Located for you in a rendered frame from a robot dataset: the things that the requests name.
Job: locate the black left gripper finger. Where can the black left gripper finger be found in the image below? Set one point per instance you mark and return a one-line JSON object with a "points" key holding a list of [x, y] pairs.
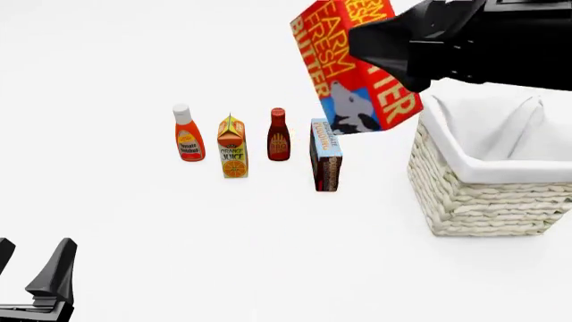
{"points": [[54, 271], [5, 250]]}

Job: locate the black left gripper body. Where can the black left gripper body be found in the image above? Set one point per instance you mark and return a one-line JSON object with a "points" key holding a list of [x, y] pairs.
{"points": [[36, 312]]}

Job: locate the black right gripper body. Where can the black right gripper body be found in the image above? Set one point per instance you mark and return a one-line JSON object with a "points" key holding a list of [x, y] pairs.
{"points": [[500, 37]]}

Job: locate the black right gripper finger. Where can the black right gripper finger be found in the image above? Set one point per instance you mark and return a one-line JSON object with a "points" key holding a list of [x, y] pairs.
{"points": [[384, 43]]}

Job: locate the red farm fresh butter box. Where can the red farm fresh butter box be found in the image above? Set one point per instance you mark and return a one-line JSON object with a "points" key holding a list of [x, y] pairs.
{"points": [[333, 63]]}

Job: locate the white cloth basket liner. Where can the white cloth basket liner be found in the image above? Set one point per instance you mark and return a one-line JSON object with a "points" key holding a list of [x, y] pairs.
{"points": [[487, 134]]}

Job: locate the white woven wicker basket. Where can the white woven wicker basket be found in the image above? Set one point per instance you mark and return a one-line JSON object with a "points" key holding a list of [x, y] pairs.
{"points": [[473, 201]]}

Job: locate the chocolate pudding box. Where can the chocolate pudding box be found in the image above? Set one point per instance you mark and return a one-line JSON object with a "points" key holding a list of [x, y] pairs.
{"points": [[326, 157]]}

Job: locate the dark red bbq sauce bottle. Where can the dark red bbq sauce bottle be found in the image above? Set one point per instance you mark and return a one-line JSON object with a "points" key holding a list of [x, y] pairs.
{"points": [[279, 137]]}

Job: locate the orange juice carton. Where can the orange juice carton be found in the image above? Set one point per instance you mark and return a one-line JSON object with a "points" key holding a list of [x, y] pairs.
{"points": [[232, 151]]}

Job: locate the tomato ketchup bottle white cap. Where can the tomato ketchup bottle white cap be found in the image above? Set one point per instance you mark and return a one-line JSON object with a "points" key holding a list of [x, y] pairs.
{"points": [[189, 135]]}

